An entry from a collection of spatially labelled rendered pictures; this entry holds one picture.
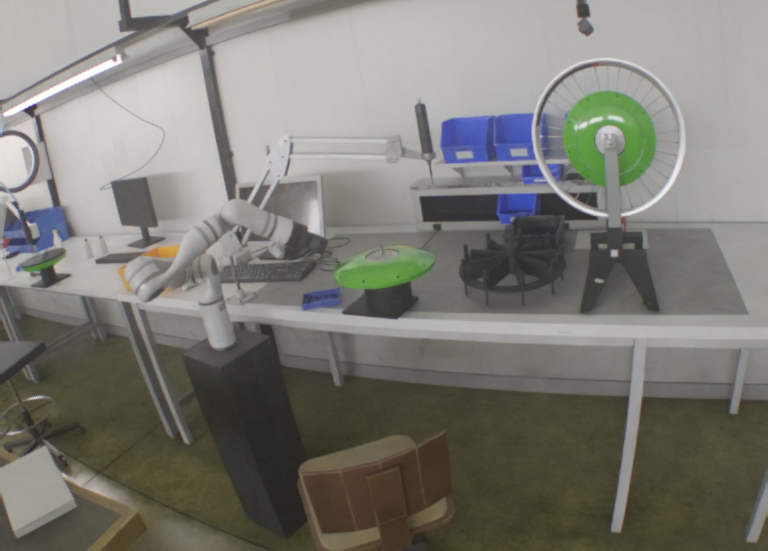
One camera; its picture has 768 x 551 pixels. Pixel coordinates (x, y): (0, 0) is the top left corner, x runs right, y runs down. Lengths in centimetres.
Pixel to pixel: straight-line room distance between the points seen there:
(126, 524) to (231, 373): 88
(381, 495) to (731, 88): 197
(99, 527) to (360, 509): 56
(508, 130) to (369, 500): 168
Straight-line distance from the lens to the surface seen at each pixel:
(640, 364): 166
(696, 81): 234
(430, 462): 122
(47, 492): 123
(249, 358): 186
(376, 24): 257
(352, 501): 121
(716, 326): 156
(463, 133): 244
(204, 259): 179
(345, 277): 165
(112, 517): 111
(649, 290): 165
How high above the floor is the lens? 164
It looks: 18 degrees down
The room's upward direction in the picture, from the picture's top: 10 degrees counter-clockwise
